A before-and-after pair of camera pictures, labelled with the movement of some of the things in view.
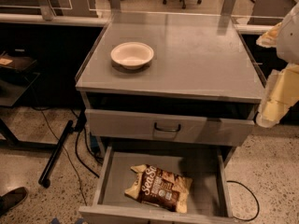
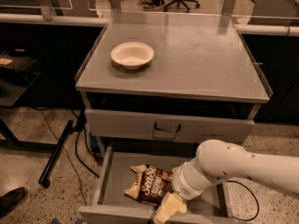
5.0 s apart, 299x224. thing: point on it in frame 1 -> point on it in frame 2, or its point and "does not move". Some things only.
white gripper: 290,42 -> 184,183
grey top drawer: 171,126 does not move
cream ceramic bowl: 132,55 does not move
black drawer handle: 167,129 does not move
